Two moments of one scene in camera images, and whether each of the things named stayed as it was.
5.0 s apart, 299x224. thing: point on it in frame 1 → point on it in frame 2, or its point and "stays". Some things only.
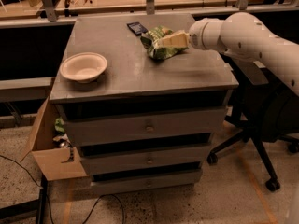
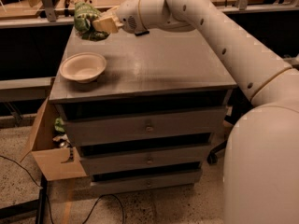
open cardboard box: (54, 158) stays
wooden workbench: (35, 4) stays
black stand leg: (38, 205) stays
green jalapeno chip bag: (150, 40) → (84, 16)
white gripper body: (196, 37) → (128, 15)
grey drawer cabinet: (148, 126) stays
